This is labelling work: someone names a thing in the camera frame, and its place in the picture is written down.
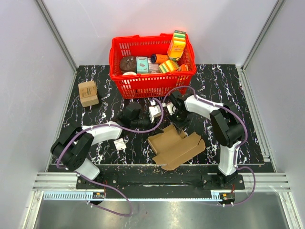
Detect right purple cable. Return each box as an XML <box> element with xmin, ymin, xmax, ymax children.
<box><xmin>163</xmin><ymin>85</ymin><xmax>257</xmax><ymax>207</ymax></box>

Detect small orange packet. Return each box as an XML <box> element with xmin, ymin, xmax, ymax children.
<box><xmin>177</xmin><ymin>64</ymin><xmax>189</xmax><ymax>72</ymax></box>

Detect small white paper card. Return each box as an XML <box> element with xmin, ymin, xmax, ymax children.
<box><xmin>114</xmin><ymin>138</ymin><xmax>127</xmax><ymax>151</ymax></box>

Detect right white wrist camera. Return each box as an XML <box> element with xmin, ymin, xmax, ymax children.
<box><xmin>162</xmin><ymin>102</ymin><xmax>177</xmax><ymax>116</ymax></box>

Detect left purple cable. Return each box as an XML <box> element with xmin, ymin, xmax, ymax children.
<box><xmin>56</xmin><ymin>97</ymin><xmax>164</xmax><ymax>217</ymax></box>

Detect purple cable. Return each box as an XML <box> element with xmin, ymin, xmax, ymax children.
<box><xmin>56</xmin><ymin>97</ymin><xmax>164</xmax><ymax>217</ymax></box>
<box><xmin>163</xmin><ymin>85</ymin><xmax>257</xmax><ymax>207</ymax></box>

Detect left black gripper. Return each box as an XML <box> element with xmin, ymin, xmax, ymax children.
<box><xmin>131</xmin><ymin>114</ymin><xmax>164</xmax><ymax>136</ymax></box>

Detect teal snack box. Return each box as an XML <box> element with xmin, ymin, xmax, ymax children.
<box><xmin>136</xmin><ymin>56</ymin><xmax>149</xmax><ymax>74</ymax></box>

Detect red plastic shopping basket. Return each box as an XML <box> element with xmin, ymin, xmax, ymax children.
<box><xmin>109</xmin><ymin>33</ymin><xmax>197</xmax><ymax>99</ymax></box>

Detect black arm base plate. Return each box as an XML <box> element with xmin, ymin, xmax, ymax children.
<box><xmin>75</xmin><ymin>164</ymin><xmax>246</xmax><ymax>194</ymax></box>

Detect pink white snack box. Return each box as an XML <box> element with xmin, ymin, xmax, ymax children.
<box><xmin>148</xmin><ymin>58</ymin><xmax>160</xmax><ymax>73</ymax></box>

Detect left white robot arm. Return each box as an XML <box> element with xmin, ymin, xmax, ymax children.
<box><xmin>51</xmin><ymin>98</ymin><xmax>164</xmax><ymax>189</ymax></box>

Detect small folded cardboard box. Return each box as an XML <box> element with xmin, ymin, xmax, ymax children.
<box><xmin>78</xmin><ymin>81</ymin><xmax>99</xmax><ymax>107</ymax></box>

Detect brown round chocolate cake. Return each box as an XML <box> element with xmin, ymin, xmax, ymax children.
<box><xmin>120</xmin><ymin>56</ymin><xmax>137</xmax><ymax>73</ymax></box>

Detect tall orange yellow carton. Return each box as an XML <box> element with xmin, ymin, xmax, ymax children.
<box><xmin>167</xmin><ymin>30</ymin><xmax>186</xmax><ymax>61</ymax></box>

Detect brown cardboard box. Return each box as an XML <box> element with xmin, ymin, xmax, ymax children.
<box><xmin>148</xmin><ymin>124</ymin><xmax>205</xmax><ymax>171</ymax></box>

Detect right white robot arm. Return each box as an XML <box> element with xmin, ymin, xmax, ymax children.
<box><xmin>166</xmin><ymin>90</ymin><xmax>248</xmax><ymax>189</ymax></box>

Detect yellow green sponge pack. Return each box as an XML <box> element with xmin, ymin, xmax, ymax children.
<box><xmin>159</xmin><ymin>60</ymin><xmax>179</xmax><ymax>73</ymax></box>

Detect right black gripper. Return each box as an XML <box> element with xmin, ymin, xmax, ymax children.
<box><xmin>168</xmin><ymin>110</ymin><xmax>191</xmax><ymax>135</ymax></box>

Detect orange blue can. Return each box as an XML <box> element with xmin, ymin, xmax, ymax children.
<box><xmin>151</xmin><ymin>54</ymin><xmax>168</xmax><ymax>64</ymax></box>

